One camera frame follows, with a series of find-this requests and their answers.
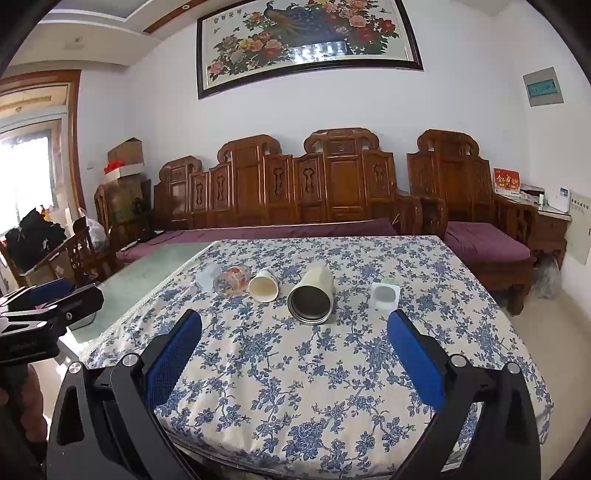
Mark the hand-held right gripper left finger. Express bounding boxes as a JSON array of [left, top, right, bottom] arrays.
[[46, 308, 204, 480]]

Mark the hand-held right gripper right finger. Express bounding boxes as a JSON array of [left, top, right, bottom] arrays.
[[386, 309, 542, 480]]

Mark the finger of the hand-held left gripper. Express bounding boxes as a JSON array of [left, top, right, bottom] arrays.
[[0, 278, 79, 308], [4, 284, 105, 330]]

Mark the person's left forearm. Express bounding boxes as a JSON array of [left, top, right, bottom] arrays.
[[0, 364, 51, 462]]

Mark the white square cup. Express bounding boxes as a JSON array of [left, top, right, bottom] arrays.
[[371, 282, 400, 312]]

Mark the small clear plastic cup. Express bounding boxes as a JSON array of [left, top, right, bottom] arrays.
[[196, 264, 219, 291]]

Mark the glass cup with red print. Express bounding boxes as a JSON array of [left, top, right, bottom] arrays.
[[213, 265, 251, 297]]

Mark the white paper cup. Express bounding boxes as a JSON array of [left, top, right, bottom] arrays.
[[248, 268, 280, 302]]

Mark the cream thermos cup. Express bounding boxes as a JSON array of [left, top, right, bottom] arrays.
[[287, 263, 335, 326]]

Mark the dark wooden chair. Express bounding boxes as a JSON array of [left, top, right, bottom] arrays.
[[27, 216, 122, 288]]

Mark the black bag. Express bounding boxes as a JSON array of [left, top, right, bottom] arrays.
[[4, 208, 68, 274]]

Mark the white plastic bag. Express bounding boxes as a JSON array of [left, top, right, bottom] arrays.
[[76, 207, 110, 251]]

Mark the large brown cardboard box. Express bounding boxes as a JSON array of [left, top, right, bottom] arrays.
[[102, 175, 152, 224]]

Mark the blue floral tablecloth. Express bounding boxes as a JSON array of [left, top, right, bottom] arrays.
[[78, 235, 554, 468]]

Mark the purple armchair cushion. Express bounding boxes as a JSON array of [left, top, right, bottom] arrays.
[[444, 221, 533, 265]]

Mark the white box with red flowers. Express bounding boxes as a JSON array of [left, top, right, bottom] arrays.
[[103, 160, 147, 181]]

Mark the long purple sofa cushion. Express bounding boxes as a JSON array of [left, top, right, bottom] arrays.
[[117, 218, 400, 265]]

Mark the clear plastic bag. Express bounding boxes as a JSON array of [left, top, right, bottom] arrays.
[[534, 255, 563, 299]]

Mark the small brown cardboard box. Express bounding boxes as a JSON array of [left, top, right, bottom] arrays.
[[107, 137, 145, 167]]

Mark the carved wooden armchair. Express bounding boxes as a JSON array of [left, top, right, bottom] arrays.
[[406, 129, 539, 317]]

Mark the wooden side table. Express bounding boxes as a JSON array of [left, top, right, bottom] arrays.
[[496, 190, 568, 269]]

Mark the red desk calendar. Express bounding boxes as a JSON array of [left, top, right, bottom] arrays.
[[492, 167, 522, 195]]

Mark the carved wooden sofa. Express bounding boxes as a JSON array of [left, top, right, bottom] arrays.
[[152, 128, 424, 237]]

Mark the framed peacock flower painting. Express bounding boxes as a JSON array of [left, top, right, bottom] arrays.
[[196, 0, 424, 100]]

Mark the wooden door frame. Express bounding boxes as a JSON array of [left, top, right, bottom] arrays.
[[0, 69, 89, 219]]

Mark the pale wall chart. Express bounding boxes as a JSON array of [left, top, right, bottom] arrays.
[[564, 191, 591, 267]]

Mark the grey wall electrical panel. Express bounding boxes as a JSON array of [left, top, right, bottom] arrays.
[[523, 67, 565, 108]]

